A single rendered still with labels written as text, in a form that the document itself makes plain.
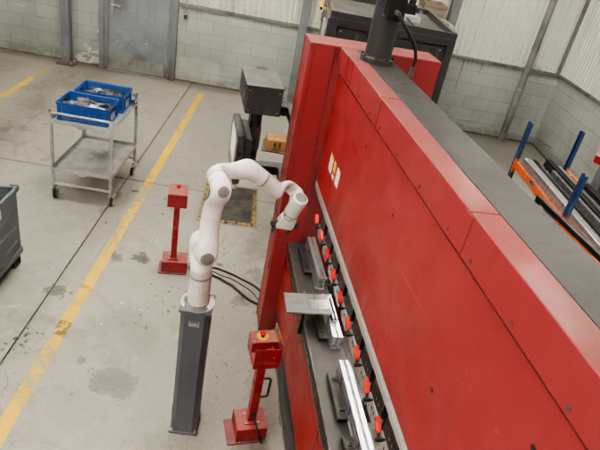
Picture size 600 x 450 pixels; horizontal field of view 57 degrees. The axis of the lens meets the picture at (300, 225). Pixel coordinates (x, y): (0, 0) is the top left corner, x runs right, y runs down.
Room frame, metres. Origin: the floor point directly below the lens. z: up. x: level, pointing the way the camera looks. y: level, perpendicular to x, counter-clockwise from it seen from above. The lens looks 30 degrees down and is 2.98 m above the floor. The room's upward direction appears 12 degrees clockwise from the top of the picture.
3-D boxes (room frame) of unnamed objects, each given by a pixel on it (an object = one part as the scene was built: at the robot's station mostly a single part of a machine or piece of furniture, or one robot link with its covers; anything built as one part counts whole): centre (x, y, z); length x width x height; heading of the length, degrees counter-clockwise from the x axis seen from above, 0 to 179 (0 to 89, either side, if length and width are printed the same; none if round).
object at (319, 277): (3.17, -0.15, 0.92); 0.50 x 0.06 x 0.10; 13
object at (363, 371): (1.88, -0.45, 1.26); 0.15 x 0.09 x 0.17; 13
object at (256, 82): (3.75, 0.46, 1.53); 0.51 x 0.25 x 0.85; 15
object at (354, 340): (2.07, -0.41, 1.26); 0.15 x 0.09 x 0.17; 13
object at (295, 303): (2.60, -0.13, 1.00); 0.26 x 0.18 x 0.01; 103
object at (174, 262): (4.02, 1.05, 0.41); 0.25 x 0.20 x 0.83; 103
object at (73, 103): (5.05, 2.27, 0.92); 0.50 x 0.36 x 0.18; 95
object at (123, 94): (5.47, 2.28, 0.92); 0.50 x 0.36 x 0.18; 95
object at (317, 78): (3.62, -0.23, 1.15); 0.85 x 0.25 x 2.30; 103
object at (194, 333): (2.41, 0.47, 0.50); 0.18 x 0.18 x 1.00; 5
